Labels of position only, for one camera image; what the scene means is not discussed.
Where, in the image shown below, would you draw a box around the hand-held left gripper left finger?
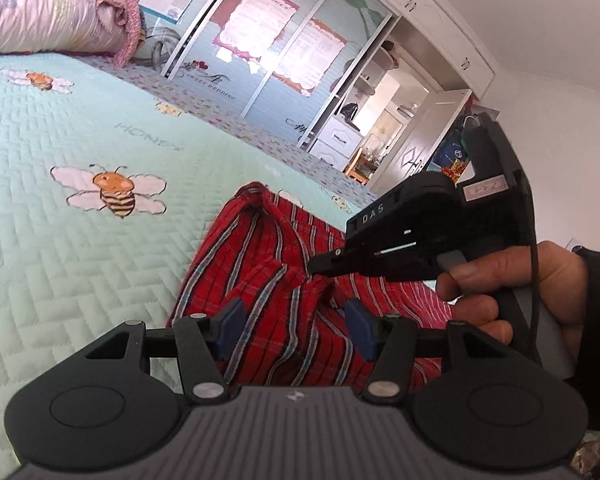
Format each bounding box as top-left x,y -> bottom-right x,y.
85,296 -> 247,406

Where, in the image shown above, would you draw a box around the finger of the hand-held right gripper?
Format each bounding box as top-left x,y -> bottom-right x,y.
307,240 -> 397,281

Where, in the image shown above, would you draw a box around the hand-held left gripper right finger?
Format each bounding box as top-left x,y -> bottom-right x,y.
344,298 -> 507,405

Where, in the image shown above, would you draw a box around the red plaid shirt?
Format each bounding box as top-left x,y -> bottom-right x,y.
167,182 -> 456,388

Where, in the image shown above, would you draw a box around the person's right hand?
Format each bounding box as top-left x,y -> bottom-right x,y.
435,240 -> 589,347

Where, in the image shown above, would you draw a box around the hanging colourful bags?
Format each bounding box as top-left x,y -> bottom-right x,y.
430,110 -> 486,178

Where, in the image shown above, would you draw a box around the white room door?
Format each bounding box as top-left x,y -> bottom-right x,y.
367,89 -> 473,196

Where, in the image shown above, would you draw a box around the wooden chair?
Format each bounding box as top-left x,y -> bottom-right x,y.
345,152 -> 376,183

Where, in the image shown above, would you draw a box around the white drawer cabinet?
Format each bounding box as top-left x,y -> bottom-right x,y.
307,115 -> 364,171

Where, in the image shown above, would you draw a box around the pink bordered poster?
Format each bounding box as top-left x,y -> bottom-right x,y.
272,17 -> 348,96
212,0 -> 301,63

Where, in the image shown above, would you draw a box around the mint bee print bedspread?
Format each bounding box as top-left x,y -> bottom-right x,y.
0,52 -> 381,476

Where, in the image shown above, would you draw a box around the white sliding door wardrobe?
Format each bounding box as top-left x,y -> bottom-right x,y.
130,0 -> 498,161

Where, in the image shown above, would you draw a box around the pink knitted cloth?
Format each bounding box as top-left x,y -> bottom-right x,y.
72,0 -> 144,68

